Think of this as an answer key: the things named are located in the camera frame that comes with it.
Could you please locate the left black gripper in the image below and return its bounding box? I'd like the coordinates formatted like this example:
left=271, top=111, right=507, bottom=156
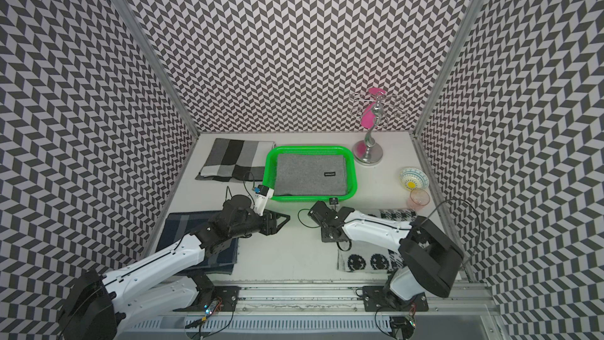
left=230, top=208, right=291, bottom=239

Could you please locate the smiley black white scarf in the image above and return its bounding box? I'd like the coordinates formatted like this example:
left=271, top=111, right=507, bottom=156
left=337, top=209, right=417, bottom=273

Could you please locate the grey knitted scarf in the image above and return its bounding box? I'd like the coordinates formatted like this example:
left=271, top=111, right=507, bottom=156
left=275, top=154, right=348, bottom=197

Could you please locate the green plastic basket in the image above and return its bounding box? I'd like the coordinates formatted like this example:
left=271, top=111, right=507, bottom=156
left=263, top=145, right=358, bottom=202

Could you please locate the navy striped scarf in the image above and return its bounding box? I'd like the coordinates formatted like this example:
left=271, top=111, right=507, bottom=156
left=154, top=211, right=240, bottom=275

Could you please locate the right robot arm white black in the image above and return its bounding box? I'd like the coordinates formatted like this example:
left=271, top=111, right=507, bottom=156
left=309, top=201, right=464, bottom=302

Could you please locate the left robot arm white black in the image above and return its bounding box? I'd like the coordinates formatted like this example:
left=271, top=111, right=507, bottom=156
left=58, top=195, right=290, bottom=339

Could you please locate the grey black checked scarf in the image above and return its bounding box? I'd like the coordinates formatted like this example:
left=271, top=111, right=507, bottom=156
left=196, top=138, right=275, bottom=182

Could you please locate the chrome glass holder stand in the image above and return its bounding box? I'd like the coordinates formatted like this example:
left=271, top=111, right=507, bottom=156
left=352, top=88, right=399, bottom=166

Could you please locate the pink transparent cup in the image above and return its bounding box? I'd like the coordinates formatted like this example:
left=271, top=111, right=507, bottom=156
left=407, top=189, right=431, bottom=213

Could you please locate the patterned ceramic bowl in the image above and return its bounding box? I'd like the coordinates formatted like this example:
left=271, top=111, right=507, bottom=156
left=399, top=167, right=429, bottom=191

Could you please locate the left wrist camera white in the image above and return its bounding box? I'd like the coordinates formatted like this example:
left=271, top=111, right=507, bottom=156
left=253, top=184, right=275, bottom=217

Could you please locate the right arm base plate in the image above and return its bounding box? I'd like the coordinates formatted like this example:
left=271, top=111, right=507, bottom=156
left=360, top=286, right=429, bottom=313

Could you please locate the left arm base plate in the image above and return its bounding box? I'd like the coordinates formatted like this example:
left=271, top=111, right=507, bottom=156
left=176, top=286, right=241, bottom=313

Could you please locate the aluminium front rail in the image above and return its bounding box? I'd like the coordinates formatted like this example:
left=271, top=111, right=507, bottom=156
left=105, top=281, right=496, bottom=317

